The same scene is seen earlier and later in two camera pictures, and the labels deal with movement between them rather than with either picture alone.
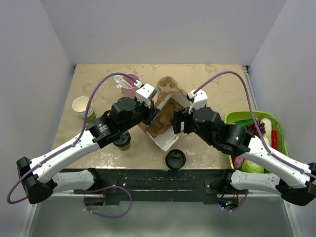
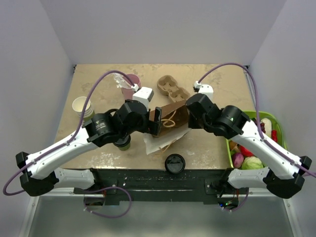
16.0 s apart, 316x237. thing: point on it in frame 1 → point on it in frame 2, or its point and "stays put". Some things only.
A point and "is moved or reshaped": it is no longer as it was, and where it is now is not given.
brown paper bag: x=159 y=127 is moved or reshaped
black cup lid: x=125 y=139 stays put
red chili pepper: x=274 y=139 stays put
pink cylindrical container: x=130 y=92 stays put
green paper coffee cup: x=126 y=147 stays put
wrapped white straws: x=121 y=82 stays put
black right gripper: x=181 y=115 → x=192 y=123
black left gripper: x=151 y=112 → x=153 y=127
